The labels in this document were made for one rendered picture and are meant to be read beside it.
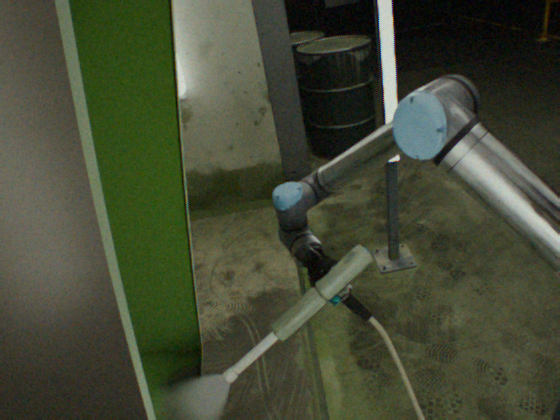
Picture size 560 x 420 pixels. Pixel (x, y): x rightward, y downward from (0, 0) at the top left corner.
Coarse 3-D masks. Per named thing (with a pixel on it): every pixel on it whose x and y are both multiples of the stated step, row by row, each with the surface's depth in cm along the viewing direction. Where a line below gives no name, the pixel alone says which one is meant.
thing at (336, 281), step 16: (352, 256) 99; (368, 256) 99; (336, 272) 100; (352, 272) 99; (320, 288) 100; (336, 288) 99; (304, 304) 100; (320, 304) 100; (352, 304) 105; (288, 320) 100; (304, 320) 100; (272, 336) 101; (288, 336) 101; (256, 352) 102; (240, 368) 102
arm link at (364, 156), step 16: (464, 80) 75; (384, 128) 99; (368, 144) 103; (384, 144) 99; (336, 160) 116; (352, 160) 110; (368, 160) 105; (384, 160) 103; (320, 176) 123; (336, 176) 117; (352, 176) 114; (320, 192) 125; (336, 192) 125
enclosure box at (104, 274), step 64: (0, 0) 25; (64, 0) 27; (128, 0) 78; (0, 64) 27; (64, 64) 28; (128, 64) 84; (0, 128) 30; (64, 128) 30; (128, 128) 91; (0, 192) 32; (64, 192) 33; (128, 192) 99; (0, 256) 35; (64, 256) 36; (128, 256) 108; (192, 256) 110; (0, 320) 39; (64, 320) 40; (128, 320) 43; (192, 320) 122; (0, 384) 44; (64, 384) 45; (128, 384) 46
